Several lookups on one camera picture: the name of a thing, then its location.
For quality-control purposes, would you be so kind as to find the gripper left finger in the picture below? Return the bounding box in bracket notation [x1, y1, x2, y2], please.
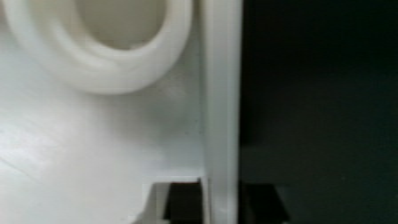
[163, 182, 204, 224]

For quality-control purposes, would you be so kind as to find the white square tabletop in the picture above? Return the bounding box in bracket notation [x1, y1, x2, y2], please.
[0, 0, 243, 224]

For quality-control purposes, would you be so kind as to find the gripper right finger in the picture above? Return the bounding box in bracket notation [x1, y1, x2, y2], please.
[238, 183, 289, 224]

